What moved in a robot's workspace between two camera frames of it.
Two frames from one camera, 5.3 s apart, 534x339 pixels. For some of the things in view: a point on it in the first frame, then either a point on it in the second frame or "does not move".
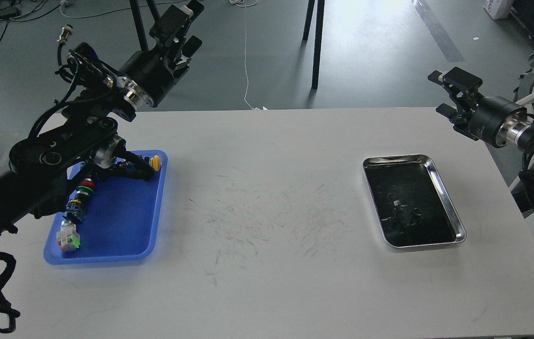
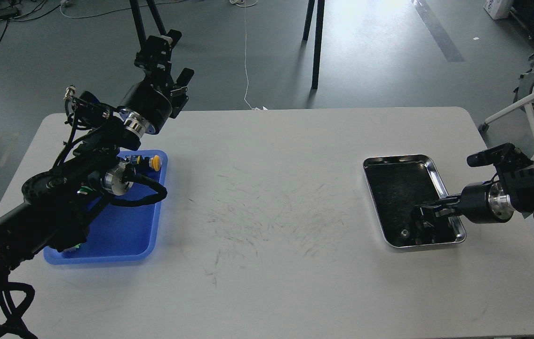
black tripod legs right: x=320 y=17 does not move
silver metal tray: x=411 y=204 does not move
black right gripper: x=497 y=120 to x=482 y=202
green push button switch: x=85 y=189 does not move
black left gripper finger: x=171 y=26 to x=154 y=58
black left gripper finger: x=190 y=47 to x=179 y=95
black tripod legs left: x=139 y=24 does not move
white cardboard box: x=498 y=9 does not move
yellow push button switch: x=155 y=162 does not move
